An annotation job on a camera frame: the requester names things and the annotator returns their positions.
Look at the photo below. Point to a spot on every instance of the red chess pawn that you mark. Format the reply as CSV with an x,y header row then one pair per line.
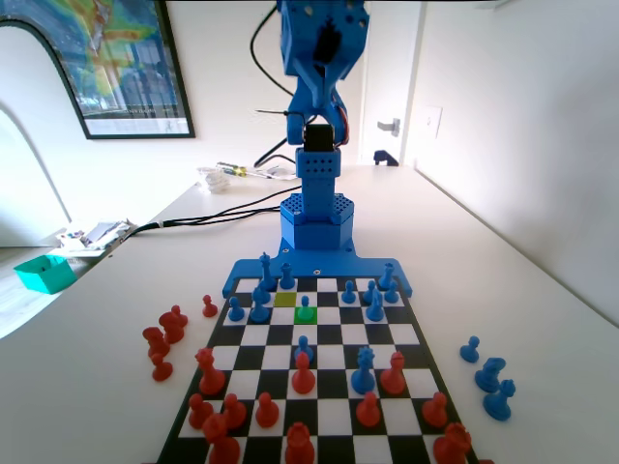
x,y
181,316
161,369
368,413
435,413
198,415
266,413
234,414
209,308
303,379

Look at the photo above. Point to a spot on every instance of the blue base mounting plate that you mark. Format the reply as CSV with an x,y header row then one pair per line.
x,y
338,266

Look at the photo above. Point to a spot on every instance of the black framed map poster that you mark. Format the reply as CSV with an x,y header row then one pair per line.
x,y
126,72

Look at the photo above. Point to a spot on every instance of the red chess queen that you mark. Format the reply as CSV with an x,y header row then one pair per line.
x,y
210,379

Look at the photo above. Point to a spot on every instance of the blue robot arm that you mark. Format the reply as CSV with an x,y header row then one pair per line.
x,y
314,227

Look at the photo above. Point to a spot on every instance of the captured blue chess pieces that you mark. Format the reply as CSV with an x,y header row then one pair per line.
x,y
498,406

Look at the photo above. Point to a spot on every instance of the blue printed clamp part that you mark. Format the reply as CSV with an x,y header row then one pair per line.
x,y
385,158

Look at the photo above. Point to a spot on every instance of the pile of papers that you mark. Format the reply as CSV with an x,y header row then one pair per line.
x,y
97,234

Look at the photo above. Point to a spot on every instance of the blue chess king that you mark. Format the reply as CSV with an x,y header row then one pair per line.
x,y
265,275

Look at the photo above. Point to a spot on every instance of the white arched panel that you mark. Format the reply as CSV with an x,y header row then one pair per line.
x,y
24,72

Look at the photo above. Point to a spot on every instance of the teal plastic box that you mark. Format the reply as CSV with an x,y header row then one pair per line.
x,y
48,278

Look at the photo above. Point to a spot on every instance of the white light switch plate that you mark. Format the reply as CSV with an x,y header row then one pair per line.
x,y
432,123

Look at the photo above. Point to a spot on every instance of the white door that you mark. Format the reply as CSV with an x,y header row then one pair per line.
x,y
392,72

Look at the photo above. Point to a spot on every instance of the blue chess queen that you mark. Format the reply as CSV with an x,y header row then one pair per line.
x,y
363,377

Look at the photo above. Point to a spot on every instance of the red chess knight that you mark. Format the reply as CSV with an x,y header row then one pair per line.
x,y
170,331
156,344

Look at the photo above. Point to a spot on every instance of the red chess bishop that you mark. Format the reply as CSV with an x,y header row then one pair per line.
x,y
392,377

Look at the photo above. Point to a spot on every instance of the black and white chessboard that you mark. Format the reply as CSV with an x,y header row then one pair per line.
x,y
329,401

